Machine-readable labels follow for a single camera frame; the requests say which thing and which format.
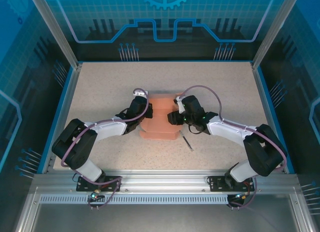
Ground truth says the slotted grey cable duct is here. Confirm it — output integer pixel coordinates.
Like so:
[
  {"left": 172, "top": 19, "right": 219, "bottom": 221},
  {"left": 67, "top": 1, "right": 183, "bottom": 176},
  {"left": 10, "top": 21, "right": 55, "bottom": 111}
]
[{"left": 38, "top": 195, "right": 232, "bottom": 205}]

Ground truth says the grey metal base tray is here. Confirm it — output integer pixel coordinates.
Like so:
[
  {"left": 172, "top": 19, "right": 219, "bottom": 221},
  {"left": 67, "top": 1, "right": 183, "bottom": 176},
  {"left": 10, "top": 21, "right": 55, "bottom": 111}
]
[{"left": 14, "top": 187, "right": 313, "bottom": 232}]

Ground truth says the pink cardboard paper box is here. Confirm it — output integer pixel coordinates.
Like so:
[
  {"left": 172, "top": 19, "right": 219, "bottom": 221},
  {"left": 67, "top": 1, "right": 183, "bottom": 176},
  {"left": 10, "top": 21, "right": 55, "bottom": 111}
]
[{"left": 139, "top": 91, "right": 185, "bottom": 141}]

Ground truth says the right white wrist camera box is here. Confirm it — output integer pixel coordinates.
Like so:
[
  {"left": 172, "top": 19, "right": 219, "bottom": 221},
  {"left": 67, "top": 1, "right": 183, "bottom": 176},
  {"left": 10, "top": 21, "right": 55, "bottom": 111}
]
[{"left": 173, "top": 96, "right": 185, "bottom": 112}]

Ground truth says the aluminium frame post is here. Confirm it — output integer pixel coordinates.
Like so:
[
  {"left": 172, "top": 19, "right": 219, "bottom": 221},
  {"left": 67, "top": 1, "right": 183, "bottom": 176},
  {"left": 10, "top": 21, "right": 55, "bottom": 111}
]
[
  {"left": 251, "top": 0, "right": 293, "bottom": 70},
  {"left": 27, "top": 0, "right": 83, "bottom": 70}
]

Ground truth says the wide aluminium base rail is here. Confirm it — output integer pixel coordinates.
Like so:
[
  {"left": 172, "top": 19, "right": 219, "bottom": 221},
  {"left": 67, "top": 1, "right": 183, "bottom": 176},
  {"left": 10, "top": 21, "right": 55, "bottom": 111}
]
[{"left": 32, "top": 170, "right": 300, "bottom": 195}]

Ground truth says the thin black pen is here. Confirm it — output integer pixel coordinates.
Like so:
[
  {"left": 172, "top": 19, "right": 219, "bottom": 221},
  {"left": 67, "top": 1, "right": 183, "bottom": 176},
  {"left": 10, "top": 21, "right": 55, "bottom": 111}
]
[{"left": 180, "top": 132, "right": 195, "bottom": 152}]

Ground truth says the aluminium table side rail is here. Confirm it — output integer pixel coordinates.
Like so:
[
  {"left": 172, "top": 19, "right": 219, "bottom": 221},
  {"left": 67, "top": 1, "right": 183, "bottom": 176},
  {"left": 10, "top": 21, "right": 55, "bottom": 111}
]
[
  {"left": 251, "top": 63, "right": 286, "bottom": 173},
  {"left": 47, "top": 63, "right": 83, "bottom": 173}
]

